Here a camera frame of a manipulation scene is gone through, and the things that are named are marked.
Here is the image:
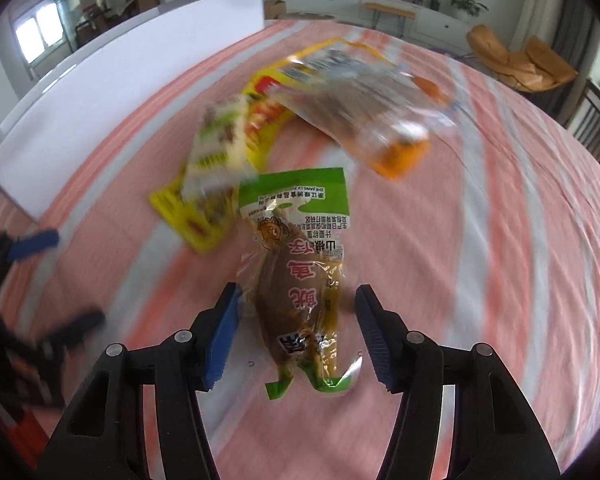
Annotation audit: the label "orange lounge chair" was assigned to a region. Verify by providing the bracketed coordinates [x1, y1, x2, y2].
[466, 24, 578, 93]

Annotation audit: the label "wooden bench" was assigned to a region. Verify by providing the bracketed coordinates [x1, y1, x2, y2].
[364, 2, 417, 36]

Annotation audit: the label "glass balcony door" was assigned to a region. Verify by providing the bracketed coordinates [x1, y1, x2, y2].
[10, 0, 111, 68]

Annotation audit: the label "person's red clothing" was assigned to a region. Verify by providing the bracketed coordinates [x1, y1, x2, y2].
[0, 410, 46, 466]

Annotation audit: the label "white cardboard box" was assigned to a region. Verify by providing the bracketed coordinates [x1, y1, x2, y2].
[0, 0, 266, 223]

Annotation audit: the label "grey curtain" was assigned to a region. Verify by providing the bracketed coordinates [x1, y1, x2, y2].
[555, 0, 600, 126]

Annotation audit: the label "green snack packet white label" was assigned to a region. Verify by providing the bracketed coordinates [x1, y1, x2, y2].
[236, 166, 363, 401]

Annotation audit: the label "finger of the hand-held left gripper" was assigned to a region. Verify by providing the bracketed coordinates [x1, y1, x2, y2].
[30, 310, 106, 356]
[0, 229, 61, 266]

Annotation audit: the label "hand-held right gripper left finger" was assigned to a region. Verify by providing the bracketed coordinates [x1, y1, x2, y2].
[40, 281, 243, 480]

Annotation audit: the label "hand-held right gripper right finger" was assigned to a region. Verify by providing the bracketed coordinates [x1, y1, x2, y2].
[355, 284, 563, 480]

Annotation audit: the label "clear snack packet orange ends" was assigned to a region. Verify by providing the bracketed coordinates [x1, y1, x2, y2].
[267, 50, 458, 181]

